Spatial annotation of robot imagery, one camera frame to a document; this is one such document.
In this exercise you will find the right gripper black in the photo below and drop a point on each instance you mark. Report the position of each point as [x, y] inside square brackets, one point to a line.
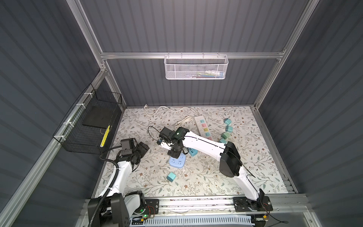
[172, 154]

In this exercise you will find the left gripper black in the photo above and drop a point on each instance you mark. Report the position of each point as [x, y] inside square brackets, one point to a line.
[142, 148]

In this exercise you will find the light blue square power socket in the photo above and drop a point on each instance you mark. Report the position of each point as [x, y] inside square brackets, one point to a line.
[179, 162]

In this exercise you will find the teal charger cube front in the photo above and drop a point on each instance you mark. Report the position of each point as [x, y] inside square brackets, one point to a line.
[171, 177]

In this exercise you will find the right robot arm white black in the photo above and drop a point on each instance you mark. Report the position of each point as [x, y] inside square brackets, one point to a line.
[230, 164]

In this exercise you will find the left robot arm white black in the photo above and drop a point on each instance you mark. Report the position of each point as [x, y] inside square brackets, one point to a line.
[113, 206]

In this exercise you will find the teal power strip with USB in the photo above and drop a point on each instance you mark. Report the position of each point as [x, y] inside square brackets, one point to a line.
[192, 152]

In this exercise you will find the white multicolour power strip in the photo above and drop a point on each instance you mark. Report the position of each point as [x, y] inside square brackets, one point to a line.
[203, 127]

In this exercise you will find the yellow striped item in basket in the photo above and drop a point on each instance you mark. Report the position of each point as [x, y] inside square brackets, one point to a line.
[104, 139]

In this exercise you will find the teal charger cube top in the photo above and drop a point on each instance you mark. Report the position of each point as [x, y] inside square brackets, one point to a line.
[227, 121]

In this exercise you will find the black pad in basket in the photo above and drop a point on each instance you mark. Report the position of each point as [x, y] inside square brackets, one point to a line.
[100, 117]

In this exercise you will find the items in white basket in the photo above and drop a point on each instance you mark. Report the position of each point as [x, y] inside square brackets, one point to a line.
[213, 74]

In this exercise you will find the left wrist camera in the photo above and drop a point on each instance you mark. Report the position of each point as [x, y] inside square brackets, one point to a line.
[127, 144]

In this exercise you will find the black wire mesh basket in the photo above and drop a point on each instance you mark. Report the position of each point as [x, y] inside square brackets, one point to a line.
[74, 137]

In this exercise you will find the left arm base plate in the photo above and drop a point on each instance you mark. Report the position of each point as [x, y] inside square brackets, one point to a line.
[149, 207]

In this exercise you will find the white wire mesh basket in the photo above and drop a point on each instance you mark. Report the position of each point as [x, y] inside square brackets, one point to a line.
[177, 67]

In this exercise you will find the white slotted cable duct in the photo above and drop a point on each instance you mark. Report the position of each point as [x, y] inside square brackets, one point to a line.
[183, 221]

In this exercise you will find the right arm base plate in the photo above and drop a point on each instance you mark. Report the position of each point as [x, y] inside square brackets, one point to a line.
[242, 204]

